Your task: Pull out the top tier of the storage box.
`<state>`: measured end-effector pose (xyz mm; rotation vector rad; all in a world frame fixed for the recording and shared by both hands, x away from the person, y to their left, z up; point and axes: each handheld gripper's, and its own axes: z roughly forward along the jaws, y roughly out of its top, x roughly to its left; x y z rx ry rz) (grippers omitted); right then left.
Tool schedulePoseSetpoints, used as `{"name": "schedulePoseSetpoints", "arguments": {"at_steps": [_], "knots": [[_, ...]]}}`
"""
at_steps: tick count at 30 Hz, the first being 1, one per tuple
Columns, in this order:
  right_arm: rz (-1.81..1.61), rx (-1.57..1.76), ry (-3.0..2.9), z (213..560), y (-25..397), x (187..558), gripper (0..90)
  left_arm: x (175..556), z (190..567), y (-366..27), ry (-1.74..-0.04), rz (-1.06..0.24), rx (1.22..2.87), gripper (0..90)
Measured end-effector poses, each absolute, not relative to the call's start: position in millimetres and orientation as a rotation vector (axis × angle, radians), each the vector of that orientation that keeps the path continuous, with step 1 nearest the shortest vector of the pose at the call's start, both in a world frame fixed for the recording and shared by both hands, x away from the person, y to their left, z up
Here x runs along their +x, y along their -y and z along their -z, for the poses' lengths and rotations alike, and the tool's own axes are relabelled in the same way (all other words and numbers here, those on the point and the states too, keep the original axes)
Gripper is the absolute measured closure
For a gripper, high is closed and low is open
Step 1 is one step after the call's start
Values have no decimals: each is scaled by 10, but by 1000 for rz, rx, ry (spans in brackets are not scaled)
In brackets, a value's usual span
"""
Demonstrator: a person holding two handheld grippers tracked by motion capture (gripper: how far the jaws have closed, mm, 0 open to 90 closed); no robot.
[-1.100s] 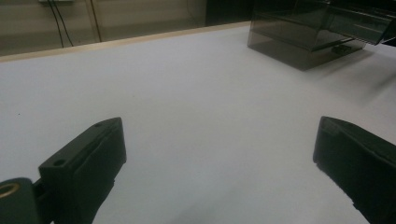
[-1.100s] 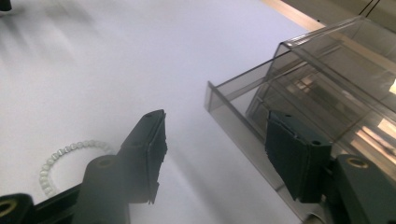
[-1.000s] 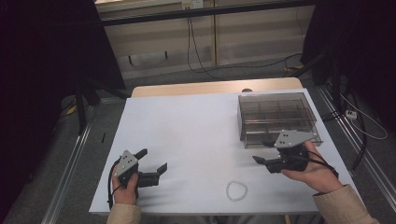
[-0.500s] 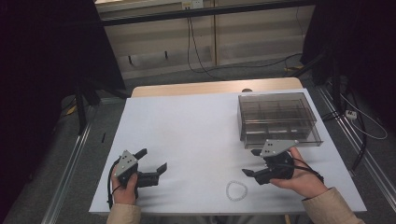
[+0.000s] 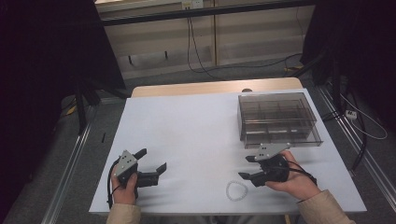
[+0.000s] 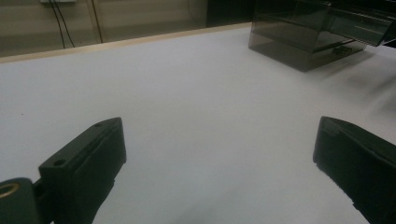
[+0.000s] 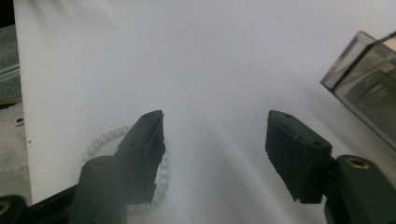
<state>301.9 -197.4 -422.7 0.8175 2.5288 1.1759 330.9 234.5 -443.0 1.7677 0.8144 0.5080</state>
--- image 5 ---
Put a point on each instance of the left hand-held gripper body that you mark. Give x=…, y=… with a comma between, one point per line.
x=126, y=163

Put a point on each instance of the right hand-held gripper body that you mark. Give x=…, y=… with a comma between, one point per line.
x=274, y=169

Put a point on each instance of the clear smoky drawer organizer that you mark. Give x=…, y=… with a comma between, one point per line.
x=277, y=118

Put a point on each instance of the person's right hand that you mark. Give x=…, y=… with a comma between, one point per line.
x=299, y=183

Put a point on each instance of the person's left hand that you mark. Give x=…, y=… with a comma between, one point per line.
x=124, y=194

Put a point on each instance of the small black floor object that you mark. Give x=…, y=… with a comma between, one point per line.
x=103, y=137

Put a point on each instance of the white table sheet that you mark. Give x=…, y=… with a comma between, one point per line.
x=193, y=133

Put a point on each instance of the dark table grommet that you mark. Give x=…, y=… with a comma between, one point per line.
x=247, y=90

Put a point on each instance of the black tripod stand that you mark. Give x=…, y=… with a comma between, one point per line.
x=81, y=109

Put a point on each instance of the white power strip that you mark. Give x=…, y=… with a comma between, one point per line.
x=351, y=114

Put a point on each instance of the black curtain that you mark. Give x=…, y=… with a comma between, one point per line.
x=37, y=77
x=364, y=46

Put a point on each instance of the black horizontal beam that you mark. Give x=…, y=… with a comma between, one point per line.
x=186, y=14

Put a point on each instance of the aluminium floor rail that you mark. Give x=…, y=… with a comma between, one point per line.
x=70, y=168
x=358, y=140

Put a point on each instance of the beige wall cabinet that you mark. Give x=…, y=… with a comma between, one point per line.
x=155, y=43

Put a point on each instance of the white wall socket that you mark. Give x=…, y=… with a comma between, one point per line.
x=192, y=4

